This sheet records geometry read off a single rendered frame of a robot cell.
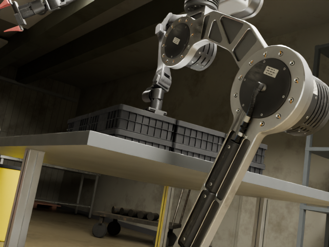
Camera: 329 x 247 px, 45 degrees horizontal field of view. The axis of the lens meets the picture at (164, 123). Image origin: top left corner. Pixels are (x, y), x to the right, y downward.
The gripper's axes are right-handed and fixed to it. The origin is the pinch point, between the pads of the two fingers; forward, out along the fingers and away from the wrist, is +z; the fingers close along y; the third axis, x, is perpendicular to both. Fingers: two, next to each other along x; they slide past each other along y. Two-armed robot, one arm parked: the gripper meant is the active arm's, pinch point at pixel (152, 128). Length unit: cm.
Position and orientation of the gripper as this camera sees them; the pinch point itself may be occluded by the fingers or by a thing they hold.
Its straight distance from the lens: 190.5
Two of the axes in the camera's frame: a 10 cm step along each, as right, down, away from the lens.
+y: -8.6, -2.4, -4.5
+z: -1.6, 9.7, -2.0
